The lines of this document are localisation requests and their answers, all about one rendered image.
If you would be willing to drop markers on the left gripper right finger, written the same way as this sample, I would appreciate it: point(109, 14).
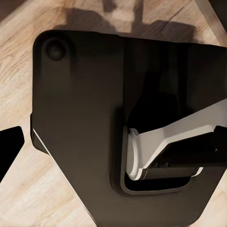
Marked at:
point(219, 140)

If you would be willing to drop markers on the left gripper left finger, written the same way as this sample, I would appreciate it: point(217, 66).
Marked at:
point(11, 142)

